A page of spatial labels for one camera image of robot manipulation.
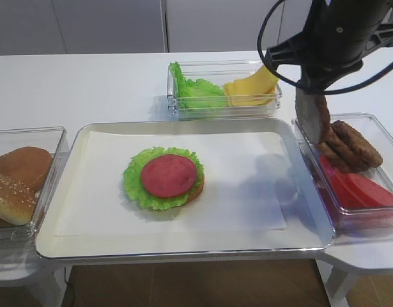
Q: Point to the green lettuce pile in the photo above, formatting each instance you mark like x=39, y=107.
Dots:
x=196, y=94

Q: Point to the bottom bun under lettuce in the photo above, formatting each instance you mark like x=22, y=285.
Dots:
x=195, y=191

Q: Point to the green lettuce leaf on bun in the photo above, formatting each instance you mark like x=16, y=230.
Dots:
x=132, y=178

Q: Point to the clear bun container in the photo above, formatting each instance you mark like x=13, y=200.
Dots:
x=53, y=140

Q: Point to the clear lettuce cheese container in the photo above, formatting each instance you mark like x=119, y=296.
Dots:
x=219, y=73

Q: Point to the brown meat patty stack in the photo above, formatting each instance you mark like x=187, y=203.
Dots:
x=347, y=150

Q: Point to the white paper tray liner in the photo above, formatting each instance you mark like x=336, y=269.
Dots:
x=240, y=171

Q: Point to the smooth brown bun half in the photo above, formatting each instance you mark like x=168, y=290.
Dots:
x=29, y=165

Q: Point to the sesame bun top front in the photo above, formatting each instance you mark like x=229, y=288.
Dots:
x=17, y=202

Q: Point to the yellow cheese slices stack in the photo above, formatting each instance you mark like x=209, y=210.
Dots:
x=255, y=90

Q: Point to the clear patty tomato container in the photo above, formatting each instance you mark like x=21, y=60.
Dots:
x=377, y=135

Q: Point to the red tomato slices stack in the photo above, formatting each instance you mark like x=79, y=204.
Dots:
x=355, y=191

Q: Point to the red tomato slice on burger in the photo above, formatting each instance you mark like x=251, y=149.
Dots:
x=168, y=176

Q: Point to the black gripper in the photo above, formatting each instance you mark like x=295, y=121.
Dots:
x=335, y=39

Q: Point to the white metal serving tray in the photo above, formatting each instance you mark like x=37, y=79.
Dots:
x=308, y=227

